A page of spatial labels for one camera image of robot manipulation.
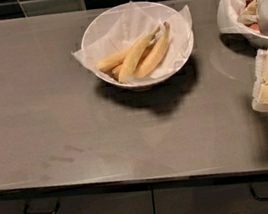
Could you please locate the yellow banana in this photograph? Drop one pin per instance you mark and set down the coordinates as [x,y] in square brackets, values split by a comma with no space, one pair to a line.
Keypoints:
[132,58]
[153,59]
[113,60]

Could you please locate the white bowl with bananas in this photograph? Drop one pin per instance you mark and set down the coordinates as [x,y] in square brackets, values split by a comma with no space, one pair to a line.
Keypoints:
[121,25]

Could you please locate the small yellow banana underneath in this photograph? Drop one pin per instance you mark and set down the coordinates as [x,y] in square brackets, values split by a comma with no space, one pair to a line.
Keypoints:
[115,72]

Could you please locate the red strawberries pile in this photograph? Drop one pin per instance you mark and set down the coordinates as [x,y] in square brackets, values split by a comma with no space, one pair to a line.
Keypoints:
[248,16]

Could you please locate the left drawer with handle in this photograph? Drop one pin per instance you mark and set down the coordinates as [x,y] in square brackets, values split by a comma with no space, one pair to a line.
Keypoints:
[139,202]

